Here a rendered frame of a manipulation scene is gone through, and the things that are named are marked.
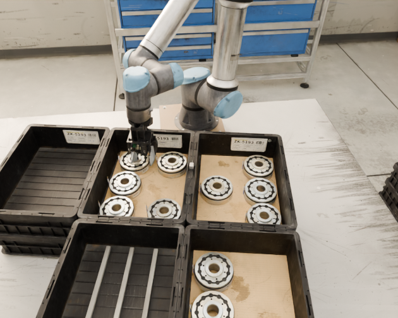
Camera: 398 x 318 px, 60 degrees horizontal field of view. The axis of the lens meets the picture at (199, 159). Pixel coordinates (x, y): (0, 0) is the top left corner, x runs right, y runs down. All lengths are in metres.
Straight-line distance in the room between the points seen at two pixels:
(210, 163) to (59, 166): 0.54
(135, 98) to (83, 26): 2.87
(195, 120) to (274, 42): 1.79
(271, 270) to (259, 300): 0.09
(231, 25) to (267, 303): 0.82
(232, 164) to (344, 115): 2.00
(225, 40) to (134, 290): 0.80
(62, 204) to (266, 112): 1.03
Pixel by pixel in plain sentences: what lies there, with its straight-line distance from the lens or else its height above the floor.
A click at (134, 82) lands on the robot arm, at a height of 1.19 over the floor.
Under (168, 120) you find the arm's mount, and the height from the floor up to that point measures 0.80.
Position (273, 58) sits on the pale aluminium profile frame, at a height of 0.30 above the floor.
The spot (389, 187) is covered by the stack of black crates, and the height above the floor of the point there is 0.36.
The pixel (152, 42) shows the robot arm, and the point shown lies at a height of 1.21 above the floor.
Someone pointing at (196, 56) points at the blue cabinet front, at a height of 0.35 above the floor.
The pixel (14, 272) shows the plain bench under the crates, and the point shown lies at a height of 0.70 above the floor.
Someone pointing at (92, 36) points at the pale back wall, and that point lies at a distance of 3.86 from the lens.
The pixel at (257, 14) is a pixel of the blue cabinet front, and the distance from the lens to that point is 2.94.
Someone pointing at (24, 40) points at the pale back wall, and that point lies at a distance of 4.03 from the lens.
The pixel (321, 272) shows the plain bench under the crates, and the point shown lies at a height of 0.70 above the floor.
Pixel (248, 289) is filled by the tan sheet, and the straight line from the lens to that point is 0.96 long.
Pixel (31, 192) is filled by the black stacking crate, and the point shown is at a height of 0.83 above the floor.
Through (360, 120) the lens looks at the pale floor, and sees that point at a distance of 3.12.
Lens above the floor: 1.69
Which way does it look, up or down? 43 degrees down
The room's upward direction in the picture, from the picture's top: 1 degrees clockwise
